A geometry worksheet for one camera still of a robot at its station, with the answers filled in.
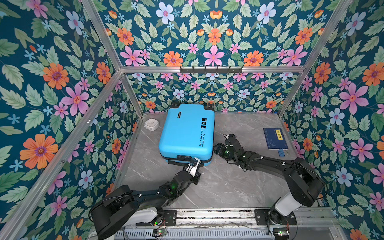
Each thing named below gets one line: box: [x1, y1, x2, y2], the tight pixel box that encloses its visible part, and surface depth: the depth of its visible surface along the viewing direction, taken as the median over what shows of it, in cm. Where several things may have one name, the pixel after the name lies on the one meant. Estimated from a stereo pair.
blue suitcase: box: [159, 102, 216, 167], surface depth 86 cm
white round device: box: [144, 118, 159, 132], surface depth 110 cm
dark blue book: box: [263, 127, 289, 151], surface depth 107 cm
